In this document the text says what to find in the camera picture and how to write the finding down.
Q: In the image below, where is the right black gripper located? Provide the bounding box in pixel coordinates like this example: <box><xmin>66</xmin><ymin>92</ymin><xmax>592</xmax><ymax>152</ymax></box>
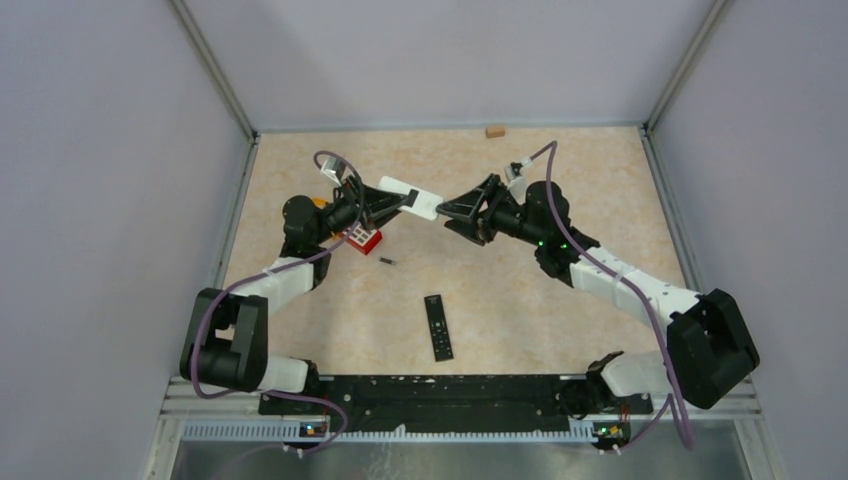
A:
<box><xmin>438</xmin><ymin>174</ymin><xmax>546</xmax><ymax>247</ymax></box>

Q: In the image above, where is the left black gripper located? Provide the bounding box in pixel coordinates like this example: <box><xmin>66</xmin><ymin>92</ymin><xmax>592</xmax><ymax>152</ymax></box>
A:
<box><xmin>313</xmin><ymin>174</ymin><xmax>409</xmax><ymax>245</ymax></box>

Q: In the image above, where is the white red remote control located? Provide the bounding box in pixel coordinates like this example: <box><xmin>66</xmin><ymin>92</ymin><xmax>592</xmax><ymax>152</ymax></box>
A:
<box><xmin>377</xmin><ymin>176</ymin><xmax>444</xmax><ymax>221</ymax></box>

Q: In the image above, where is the black remote control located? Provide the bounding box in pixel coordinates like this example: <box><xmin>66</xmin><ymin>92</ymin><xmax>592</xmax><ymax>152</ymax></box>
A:
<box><xmin>424</xmin><ymin>294</ymin><xmax>454</xmax><ymax>362</ymax></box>

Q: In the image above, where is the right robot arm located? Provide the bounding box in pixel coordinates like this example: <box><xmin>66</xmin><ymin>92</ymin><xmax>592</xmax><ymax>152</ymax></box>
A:
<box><xmin>435</xmin><ymin>175</ymin><xmax>761</xmax><ymax>412</ymax></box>

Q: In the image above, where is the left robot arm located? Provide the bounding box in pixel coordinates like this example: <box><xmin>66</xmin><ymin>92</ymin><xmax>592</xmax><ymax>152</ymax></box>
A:
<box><xmin>179</xmin><ymin>177</ymin><xmax>442</xmax><ymax>414</ymax></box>

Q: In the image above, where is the red yellow toy phone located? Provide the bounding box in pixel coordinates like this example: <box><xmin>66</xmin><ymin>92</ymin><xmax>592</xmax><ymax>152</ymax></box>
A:
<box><xmin>311</xmin><ymin>197</ymin><xmax>383</xmax><ymax>256</ymax></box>

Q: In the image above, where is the small wooden block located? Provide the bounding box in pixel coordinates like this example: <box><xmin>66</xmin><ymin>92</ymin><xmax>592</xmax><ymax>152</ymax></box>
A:
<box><xmin>485</xmin><ymin>125</ymin><xmax>506</xmax><ymax>139</ymax></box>

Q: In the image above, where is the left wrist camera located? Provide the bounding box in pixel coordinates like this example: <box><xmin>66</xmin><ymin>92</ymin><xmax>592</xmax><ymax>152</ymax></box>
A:
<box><xmin>320</xmin><ymin>155</ymin><xmax>347</xmax><ymax>186</ymax></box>

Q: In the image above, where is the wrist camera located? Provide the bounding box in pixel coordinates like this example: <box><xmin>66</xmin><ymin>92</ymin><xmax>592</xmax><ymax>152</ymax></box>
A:
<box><xmin>320</xmin><ymin>155</ymin><xmax>347</xmax><ymax>186</ymax></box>
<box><xmin>504</xmin><ymin>162</ymin><xmax>526</xmax><ymax>189</ymax></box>

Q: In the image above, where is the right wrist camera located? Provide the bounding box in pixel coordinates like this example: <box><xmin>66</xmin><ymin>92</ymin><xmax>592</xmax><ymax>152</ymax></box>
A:
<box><xmin>504</xmin><ymin>162</ymin><xmax>526</xmax><ymax>189</ymax></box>

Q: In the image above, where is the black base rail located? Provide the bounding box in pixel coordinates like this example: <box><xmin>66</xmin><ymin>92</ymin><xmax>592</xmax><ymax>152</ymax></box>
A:
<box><xmin>258</xmin><ymin>374</ymin><xmax>654</xmax><ymax>434</ymax></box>

